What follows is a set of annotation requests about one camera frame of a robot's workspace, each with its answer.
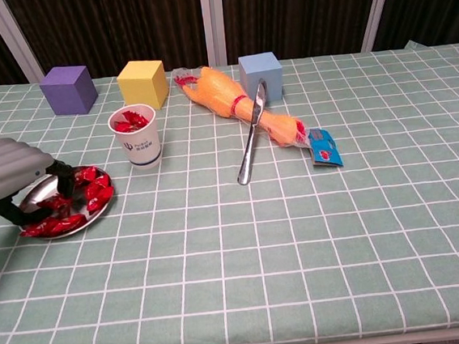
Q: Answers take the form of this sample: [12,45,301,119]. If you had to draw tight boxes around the purple foam cube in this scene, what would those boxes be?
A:
[37,62,101,119]

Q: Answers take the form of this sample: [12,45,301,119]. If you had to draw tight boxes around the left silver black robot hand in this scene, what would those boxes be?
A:
[0,130,82,230]

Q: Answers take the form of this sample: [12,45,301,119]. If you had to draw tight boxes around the round steel plate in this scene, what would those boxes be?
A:
[12,164,118,243]

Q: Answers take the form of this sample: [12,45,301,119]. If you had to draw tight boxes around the orange rubber chicken toy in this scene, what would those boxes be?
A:
[172,55,312,160]

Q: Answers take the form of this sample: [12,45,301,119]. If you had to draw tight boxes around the small blue packet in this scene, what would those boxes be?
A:
[305,125,345,172]

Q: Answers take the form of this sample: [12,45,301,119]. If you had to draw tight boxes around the green checked tablecloth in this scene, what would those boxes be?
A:
[0,36,459,344]

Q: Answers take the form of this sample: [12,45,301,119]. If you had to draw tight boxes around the white partition post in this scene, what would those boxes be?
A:
[356,0,404,53]
[0,0,46,87]
[199,0,229,68]

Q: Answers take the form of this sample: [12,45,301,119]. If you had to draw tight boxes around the light blue foam cube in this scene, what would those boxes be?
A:
[237,51,287,106]

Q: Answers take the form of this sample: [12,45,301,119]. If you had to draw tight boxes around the steel butter knife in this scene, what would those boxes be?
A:
[227,78,276,187]

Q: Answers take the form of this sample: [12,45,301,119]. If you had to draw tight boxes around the yellow foam cube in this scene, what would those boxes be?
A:
[115,57,172,114]

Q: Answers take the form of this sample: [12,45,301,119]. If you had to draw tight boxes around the white paper cup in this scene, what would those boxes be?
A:
[105,102,163,174]

